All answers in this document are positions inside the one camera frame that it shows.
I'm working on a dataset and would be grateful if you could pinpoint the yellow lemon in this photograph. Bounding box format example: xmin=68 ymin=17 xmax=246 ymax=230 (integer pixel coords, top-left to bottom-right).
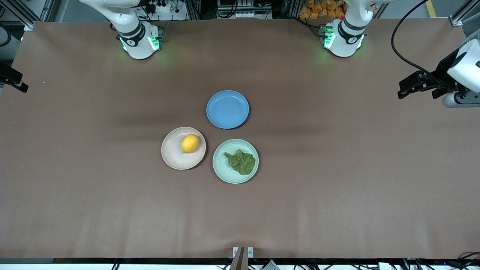
xmin=181 ymin=134 xmax=200 ymax=154

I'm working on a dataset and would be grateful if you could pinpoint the green lettuce leaf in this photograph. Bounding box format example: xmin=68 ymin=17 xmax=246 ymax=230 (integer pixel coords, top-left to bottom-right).
xmin=224 ymin=149 xmax=256 ymax=176

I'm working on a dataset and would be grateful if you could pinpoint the orange snack bag pile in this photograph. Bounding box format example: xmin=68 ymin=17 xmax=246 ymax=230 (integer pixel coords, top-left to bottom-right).
xmin=299 ymin=0 xmax=377 ymax=20

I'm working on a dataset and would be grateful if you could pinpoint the brown table cover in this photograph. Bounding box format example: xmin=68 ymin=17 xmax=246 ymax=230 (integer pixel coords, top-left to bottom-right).
xmin=0 ymin=19 xmax=480 ymax=259

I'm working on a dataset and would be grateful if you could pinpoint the white power strip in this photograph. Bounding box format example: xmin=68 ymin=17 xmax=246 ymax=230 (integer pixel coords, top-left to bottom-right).
xmin=144 ymin=0 xmax=188 ymax=21

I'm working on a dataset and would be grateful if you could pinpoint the beige plate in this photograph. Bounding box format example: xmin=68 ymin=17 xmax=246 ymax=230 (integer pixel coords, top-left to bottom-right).
xmin=161 ymin=127 xmax=207 ymax=170

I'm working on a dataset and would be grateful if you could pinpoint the blue plate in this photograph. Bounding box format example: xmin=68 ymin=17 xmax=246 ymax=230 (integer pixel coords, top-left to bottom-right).
xmin=206 ymin=90 xmax=250 ymax=130

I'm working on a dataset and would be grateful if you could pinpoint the green plate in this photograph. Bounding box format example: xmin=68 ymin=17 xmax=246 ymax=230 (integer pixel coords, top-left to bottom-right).
xmin=213 ymin=139 xmax=259 ymax=185

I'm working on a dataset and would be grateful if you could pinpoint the aluminium frame post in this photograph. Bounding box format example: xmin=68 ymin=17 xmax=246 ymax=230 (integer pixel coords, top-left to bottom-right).
xmin=450 ymin=0 xmax=480 ymax=27
xmin=0 ymin=0 xmax=57 ymax=31

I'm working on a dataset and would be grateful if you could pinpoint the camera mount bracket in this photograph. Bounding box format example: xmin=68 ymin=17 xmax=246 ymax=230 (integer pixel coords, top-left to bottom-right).
xmin=229 ymin=246 xmax=254 ymax=270

